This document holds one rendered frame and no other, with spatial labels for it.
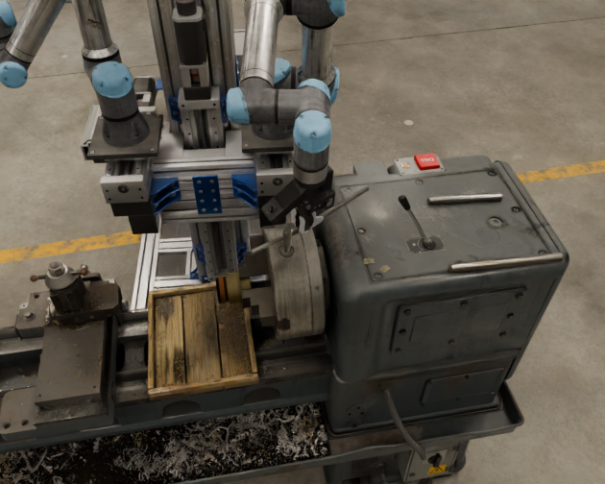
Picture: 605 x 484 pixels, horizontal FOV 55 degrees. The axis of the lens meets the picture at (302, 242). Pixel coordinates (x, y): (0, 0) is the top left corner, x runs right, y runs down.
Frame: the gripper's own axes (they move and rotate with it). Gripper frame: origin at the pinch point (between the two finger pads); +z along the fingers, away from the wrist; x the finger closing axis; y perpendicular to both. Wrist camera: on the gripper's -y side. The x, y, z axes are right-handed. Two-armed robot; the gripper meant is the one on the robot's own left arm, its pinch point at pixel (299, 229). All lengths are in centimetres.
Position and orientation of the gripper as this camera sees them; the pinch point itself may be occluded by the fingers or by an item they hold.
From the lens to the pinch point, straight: 143.5
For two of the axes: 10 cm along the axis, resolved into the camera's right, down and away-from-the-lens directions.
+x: -5.1, -7.3, 4.6
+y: 8.6, -4.1, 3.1
